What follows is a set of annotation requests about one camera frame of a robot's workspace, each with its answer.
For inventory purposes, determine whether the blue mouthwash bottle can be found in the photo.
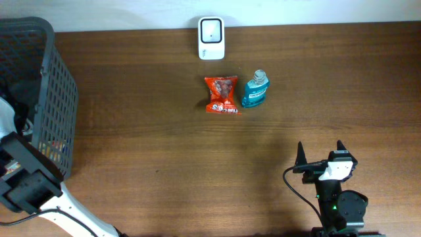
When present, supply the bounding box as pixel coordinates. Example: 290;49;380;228
241;70;270;108

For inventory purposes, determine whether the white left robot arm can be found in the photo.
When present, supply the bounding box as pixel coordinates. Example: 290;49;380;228
1;98;125;236

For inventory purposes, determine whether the red snack bag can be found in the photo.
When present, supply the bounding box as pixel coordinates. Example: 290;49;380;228
205;76;239;115

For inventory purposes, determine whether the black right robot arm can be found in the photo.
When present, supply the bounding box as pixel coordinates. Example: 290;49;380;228
282;140;381;237

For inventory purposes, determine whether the white black barcode scanner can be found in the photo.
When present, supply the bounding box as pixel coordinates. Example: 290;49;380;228
197;16;225;61

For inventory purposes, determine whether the grey plastic mesh basket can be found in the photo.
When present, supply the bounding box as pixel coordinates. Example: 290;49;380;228
1;17;78;178

